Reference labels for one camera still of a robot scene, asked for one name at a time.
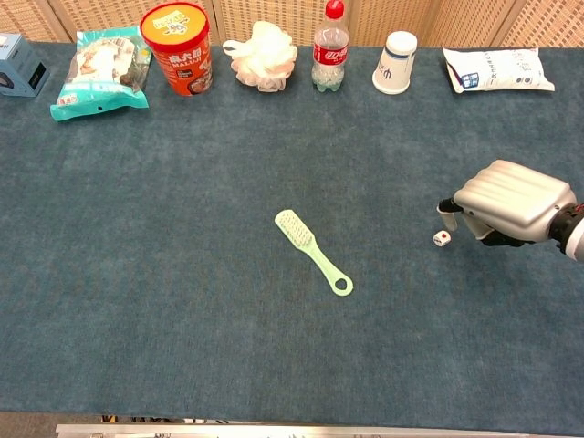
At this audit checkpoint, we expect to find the light green plastic brush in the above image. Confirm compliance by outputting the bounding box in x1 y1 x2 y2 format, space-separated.
274 209 355 297

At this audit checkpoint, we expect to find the blue grey cardboard box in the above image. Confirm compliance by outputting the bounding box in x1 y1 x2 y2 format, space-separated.
0 33 51 99

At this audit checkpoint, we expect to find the white mesh bath sponge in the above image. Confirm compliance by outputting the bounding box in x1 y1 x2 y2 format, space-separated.
222 20 299 94

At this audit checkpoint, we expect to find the woven rattan folding screen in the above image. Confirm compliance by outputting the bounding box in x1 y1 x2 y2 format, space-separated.
0 0 584 49

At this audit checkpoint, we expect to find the red instant noodle cup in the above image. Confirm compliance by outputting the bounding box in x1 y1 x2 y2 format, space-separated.
139 2 214 98

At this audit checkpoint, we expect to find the silver metal frame rail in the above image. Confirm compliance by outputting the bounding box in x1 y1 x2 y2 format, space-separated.
55 422 584 438

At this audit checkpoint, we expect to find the white paper cup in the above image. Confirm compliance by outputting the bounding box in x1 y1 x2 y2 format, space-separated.
371 30 419 96

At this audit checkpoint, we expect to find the dark teal table cloth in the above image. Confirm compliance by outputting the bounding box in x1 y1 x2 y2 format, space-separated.
0 41 584 436

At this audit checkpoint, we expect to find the clear cola bottle red cap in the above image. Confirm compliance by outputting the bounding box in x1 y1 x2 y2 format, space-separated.
311 0 350 94

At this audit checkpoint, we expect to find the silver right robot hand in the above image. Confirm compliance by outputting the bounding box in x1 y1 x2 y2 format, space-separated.
436 159 579 248

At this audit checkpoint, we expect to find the white tissue pack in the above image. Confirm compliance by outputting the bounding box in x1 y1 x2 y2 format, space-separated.
442 46 557 95

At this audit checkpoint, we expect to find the teal snack bag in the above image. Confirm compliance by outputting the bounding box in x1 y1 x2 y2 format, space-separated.
49 26 153 122

